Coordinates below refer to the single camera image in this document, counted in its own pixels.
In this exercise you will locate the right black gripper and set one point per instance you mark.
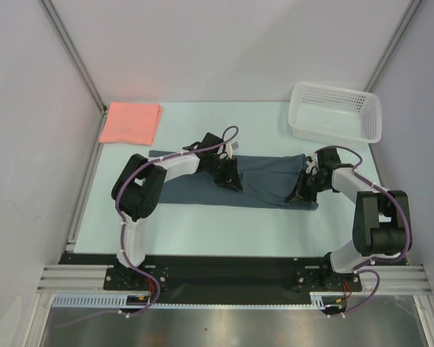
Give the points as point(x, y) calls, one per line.
point(308, 183)

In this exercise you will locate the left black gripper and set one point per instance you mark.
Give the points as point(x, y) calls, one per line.
point(229, 179)

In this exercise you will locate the blue-grey t shirt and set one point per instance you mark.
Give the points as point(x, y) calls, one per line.
point(266, 182)

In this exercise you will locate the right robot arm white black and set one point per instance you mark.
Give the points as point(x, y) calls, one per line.
point(381, 229)

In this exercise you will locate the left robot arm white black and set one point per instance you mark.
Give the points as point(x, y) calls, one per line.
point(137, 191)

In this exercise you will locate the white plastic perforated basket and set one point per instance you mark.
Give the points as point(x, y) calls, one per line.
point(335, 115)

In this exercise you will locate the folded pink t shirt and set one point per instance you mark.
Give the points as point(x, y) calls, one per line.
point(131, 123)

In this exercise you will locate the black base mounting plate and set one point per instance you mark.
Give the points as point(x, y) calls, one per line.
point(209, 280)

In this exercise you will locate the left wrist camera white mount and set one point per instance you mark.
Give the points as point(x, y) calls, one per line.
point(228, 150)

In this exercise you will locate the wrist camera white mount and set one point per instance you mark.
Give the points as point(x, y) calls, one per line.
point(311, 162)
point(228, 150)

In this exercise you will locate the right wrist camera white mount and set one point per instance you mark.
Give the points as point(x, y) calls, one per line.
point(311, 162)

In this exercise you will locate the right aluminium frame post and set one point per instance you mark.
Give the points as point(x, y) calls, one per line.
point(397, 37)

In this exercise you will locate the aluminium frame post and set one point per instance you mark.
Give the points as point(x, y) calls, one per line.
point(70, 48)
point(397, 37)

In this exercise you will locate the white slotted cable duct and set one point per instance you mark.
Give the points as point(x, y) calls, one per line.
point(139, 301)

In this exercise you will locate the aluminium front rail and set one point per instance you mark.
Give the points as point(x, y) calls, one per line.
point(394, 280)

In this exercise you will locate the left aluminium frame post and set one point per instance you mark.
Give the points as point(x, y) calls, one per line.
point(70, 48)

